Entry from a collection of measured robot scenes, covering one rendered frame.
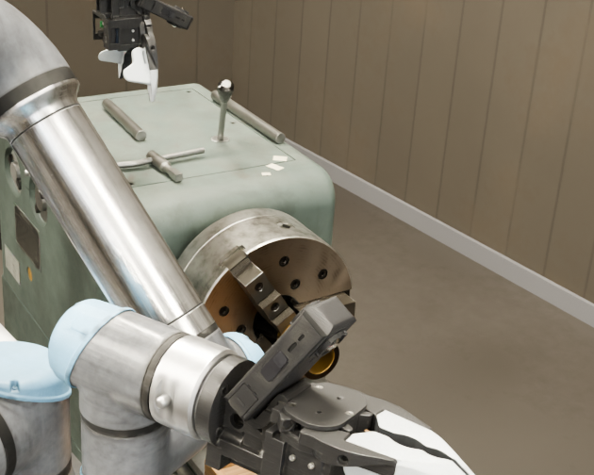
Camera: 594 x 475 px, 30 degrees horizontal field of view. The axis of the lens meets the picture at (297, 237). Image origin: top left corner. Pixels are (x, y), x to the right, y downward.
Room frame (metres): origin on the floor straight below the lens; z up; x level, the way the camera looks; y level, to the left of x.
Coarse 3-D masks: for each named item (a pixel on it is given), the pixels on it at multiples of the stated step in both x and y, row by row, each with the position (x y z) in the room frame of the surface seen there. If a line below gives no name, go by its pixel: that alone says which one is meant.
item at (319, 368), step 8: (328, 352) 1.59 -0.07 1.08; (336, 352) 1.58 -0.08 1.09; (320, 360) 1.60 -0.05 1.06; (328, 360) 1.59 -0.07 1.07; (336, 360) 1.58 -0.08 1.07; (312, 368) 1.58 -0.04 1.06; (320, 368) 1.58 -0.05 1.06; (328, 368) 1.58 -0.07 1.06; (312, 376) 1.56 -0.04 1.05; (320, 376) 1.57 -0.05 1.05
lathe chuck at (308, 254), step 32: (256, 224) 1.73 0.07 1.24; (224, 256) 1.67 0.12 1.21; (256, 256) 1.66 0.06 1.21; (288, 256) 1.70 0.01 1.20; (320, 256) 1.73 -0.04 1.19; (224, 288) 1.63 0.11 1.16; (288, 288) 1.70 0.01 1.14; (320, 288) 1.74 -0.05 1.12; (224, 320) 1.63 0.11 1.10; (256, 320) 1.76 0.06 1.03
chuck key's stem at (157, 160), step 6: (150, 156) 1.92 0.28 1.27; (156, 156) 1.91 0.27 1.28; (156, 162) 1.90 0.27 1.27; (162, 162) 1.89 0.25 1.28; (168, 162) 1.89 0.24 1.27; (162, 168) 1.88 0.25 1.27; (168, 168) 1.87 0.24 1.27; (174, 168) 1.87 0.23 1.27; (174, 174) 1.84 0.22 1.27; (180, 174) 1.85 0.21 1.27; (174, 180) 1.85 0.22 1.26; (180, 180) 1.85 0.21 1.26
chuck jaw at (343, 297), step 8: (288, 296) 1.73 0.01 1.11; (328, 296) 1.74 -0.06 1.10; (344, 296) 1.74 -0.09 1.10; (288, 304) 1.73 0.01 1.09; (296, 304) 1.71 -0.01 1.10; (304, 304) 1.71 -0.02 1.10; (344, 304) 1.72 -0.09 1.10; (352, 304) 1.72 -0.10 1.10; (296, 312) 1.70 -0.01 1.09; (352, 312) 1.73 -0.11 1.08
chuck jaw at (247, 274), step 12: (240, 252) 1.67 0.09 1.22; (228, 264) 1.65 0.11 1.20; (240, 264) 1.65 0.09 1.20; (252, 264) 1.65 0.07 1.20; (240, 276) 1.63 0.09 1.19; (252, 276) 1.62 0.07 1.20; (264, 276) 1.63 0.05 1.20; (252, 288) 1.62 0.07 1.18; (264, 288) 1.63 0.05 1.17; (252, 300) 1.64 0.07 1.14; (264, 300) 1.62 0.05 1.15; (276, 300) 1.62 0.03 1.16; (264, 312) 1.61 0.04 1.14; (276, 312) 1.62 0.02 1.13; (288, 312) 1.62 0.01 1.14; (276, 324) 1.60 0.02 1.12; (288, 324) 1.61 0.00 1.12
